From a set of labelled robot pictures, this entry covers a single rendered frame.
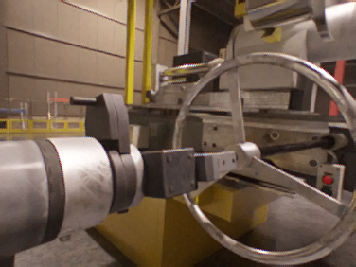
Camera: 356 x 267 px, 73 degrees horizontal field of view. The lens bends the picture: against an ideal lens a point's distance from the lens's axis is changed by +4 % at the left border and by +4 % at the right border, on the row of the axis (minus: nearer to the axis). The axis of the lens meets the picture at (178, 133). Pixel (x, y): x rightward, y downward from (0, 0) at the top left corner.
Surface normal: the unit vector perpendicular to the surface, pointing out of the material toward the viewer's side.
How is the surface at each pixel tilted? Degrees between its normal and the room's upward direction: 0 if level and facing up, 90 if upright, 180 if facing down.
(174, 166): 77
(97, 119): 90
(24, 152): 27
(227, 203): 90
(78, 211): 101
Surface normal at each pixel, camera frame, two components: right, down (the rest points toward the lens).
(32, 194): 0.69, -0.19
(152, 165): -0.71, 0.02
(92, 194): 0.70, 0.09
